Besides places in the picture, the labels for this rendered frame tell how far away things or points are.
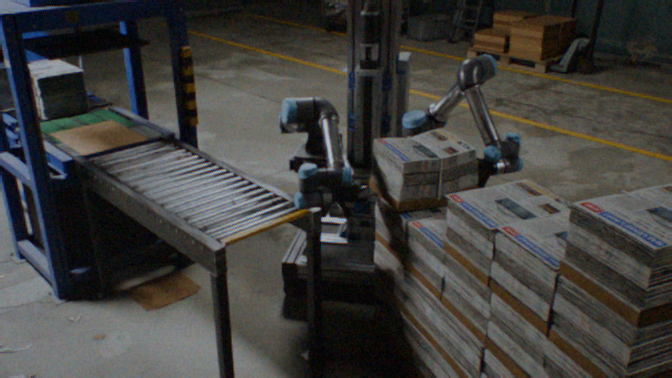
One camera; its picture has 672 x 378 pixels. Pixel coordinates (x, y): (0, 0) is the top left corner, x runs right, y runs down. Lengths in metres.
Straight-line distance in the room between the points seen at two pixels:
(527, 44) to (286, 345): 6.29
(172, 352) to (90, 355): 0.39
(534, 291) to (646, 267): 0.46
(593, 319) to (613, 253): 0.21
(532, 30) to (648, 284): 7.23
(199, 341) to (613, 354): 2.16
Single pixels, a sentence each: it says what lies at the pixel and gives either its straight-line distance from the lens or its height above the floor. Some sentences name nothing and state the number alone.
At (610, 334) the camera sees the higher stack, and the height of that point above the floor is 1.00.
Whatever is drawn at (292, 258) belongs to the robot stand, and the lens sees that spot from 3.67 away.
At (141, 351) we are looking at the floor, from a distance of 3.50.
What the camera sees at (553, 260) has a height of 1.07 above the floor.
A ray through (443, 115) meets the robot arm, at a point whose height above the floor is 1.04.
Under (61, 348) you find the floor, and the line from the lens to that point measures 3.65.
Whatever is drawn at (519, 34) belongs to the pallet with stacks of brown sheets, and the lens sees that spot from 8.96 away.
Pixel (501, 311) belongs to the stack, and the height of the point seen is 0.79.
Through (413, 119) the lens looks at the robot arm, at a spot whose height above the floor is 1.04.
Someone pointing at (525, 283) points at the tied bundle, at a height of 0.95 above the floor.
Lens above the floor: 2.06
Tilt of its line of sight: 24 degrees down
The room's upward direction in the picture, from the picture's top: straight up
